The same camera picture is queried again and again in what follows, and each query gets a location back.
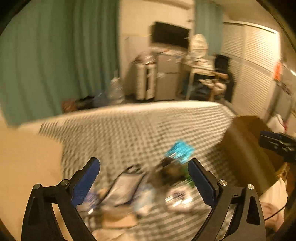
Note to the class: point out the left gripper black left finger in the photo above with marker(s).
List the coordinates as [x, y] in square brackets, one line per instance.
[40, 223]

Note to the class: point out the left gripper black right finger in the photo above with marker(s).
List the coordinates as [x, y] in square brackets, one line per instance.
[247, 222]

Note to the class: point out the brown cardboard book box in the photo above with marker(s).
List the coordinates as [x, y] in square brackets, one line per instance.
[118, 217]

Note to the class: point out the floral patterned plastic bag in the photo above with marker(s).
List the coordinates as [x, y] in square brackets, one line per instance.
[125, 187]

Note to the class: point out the cyan foil packet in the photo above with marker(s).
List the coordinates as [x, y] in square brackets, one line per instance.
[180, 151]

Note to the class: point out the blue floral tissue pack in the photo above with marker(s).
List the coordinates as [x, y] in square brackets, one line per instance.
[144, 202]

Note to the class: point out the black white round device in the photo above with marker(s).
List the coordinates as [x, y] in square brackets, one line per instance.
[168, 172]

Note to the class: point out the yellow pillow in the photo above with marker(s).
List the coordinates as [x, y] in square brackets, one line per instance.
[26, 159]

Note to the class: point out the black chair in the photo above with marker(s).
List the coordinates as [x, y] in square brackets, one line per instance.
[222, 66]

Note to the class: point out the checkered bed sheet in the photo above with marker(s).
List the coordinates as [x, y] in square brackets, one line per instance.
[120, 139]

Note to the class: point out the white vanity desk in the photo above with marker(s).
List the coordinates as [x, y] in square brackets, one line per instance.
[197, 69]

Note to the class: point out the oval vanity mirror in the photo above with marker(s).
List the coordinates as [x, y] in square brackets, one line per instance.
[198, 46]

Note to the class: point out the grey mini fridge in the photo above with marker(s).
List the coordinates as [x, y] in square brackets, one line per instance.
[168, 72]

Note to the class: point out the large clear water jug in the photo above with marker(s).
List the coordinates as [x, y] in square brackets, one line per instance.
[116, 94]

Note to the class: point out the green curtain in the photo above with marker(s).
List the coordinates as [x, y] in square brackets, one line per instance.
[54, 51]
[209, 22]

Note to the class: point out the black wall television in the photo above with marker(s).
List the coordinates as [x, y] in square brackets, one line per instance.
[170, 34]

